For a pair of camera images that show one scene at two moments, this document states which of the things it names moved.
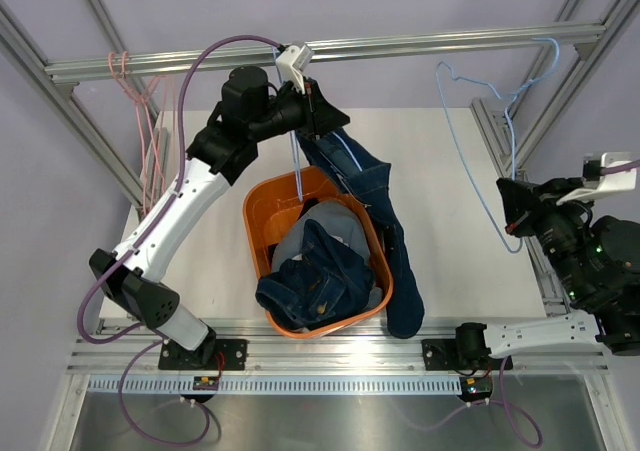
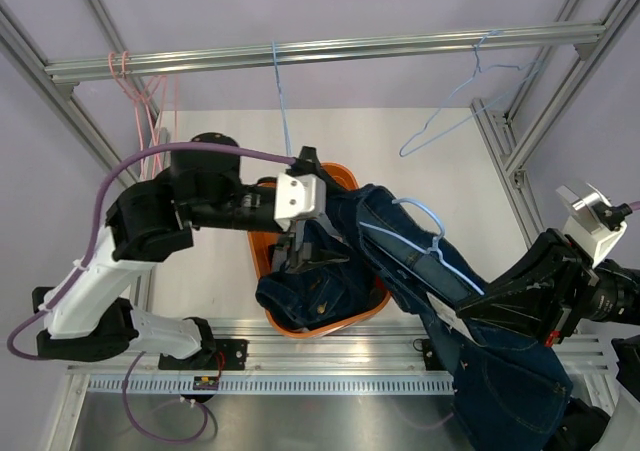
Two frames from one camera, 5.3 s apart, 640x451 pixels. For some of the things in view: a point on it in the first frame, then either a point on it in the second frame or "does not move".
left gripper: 319,116 -> 304,256
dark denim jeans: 367,181 -> 507,394
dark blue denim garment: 328,282 does not move
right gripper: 520,197 -> 544,293
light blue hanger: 347,148 -> 432,250
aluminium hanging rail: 65,73 does not move
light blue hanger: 514,164 -> 463,85
